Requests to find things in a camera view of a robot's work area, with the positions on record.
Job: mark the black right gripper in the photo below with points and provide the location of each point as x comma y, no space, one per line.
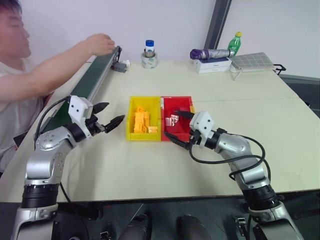
195,137

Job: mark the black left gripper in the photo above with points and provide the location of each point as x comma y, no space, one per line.
95,126

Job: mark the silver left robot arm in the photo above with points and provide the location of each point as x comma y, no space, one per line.
42,162

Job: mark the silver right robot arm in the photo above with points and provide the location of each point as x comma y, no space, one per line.
240,147

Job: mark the person's bare right forearm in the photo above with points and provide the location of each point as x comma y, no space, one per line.
50,67

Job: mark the person's right hand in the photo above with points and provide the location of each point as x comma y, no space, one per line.
100,45

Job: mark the red white small piece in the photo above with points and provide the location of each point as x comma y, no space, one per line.
175,117
170,122

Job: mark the yellow plastic bin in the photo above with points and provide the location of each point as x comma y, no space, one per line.
131,125

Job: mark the red plastic bin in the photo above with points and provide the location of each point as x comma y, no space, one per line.
183,102

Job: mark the small yellow plastic piece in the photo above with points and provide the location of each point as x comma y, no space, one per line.
153,129

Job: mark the yellow plastic pieces pile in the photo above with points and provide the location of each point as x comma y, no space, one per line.
140,120

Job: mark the white flat box red print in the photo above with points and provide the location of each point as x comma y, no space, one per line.
215,70

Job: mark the white tape roll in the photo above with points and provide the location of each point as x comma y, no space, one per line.
149,62

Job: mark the white flat box blue top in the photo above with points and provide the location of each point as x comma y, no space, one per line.
213,62

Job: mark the purple grey folded umbrella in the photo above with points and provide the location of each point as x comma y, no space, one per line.
210,53

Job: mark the white bottle blue cap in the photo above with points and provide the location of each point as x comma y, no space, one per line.
149,46

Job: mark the person in white shirt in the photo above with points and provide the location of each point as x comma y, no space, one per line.
12,110

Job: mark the grey checked pad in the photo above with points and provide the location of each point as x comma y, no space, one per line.
252,61

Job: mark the green plastic bottle yellow cap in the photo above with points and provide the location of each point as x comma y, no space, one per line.
235,43

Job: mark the dark grey metal pillar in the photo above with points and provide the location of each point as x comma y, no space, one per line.
216,25

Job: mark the silver black buckle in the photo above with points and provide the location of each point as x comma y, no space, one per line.
240,225

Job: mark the dark grey side table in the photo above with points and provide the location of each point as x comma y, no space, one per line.
302,87

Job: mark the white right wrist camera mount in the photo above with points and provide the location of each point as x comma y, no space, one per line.
202,122

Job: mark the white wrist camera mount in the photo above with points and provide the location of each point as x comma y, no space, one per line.
202,122
76,107

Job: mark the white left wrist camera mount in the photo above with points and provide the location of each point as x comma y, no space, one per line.
76,107

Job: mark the green conveyor belt silver frame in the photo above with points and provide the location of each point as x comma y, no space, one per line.
95,72

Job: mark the black metal frame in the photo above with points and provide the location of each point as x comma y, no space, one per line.
281,68

